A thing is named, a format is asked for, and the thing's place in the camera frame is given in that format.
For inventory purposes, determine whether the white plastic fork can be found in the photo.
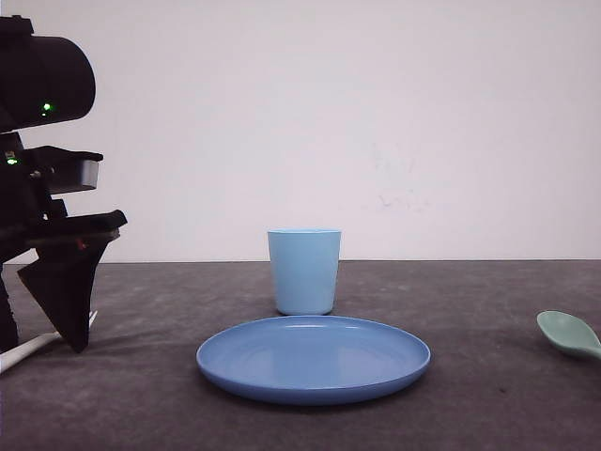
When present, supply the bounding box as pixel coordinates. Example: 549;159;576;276
0;310;99;376

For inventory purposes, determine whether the mint green plastic spoon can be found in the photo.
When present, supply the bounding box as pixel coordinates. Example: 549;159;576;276
536;310;600;359

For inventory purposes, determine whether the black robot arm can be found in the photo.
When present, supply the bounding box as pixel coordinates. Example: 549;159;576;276
1;15;127;352

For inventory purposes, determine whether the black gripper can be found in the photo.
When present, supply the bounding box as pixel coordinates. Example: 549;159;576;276
1;133;127;353

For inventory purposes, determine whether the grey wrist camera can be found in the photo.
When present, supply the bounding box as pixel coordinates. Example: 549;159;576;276
25;146;103;194

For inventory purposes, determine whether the blue round plate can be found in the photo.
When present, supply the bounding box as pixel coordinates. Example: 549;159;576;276
196;316;431;406

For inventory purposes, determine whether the light blue plastic cup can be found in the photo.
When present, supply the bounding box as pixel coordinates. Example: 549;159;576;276
268;228;342;315

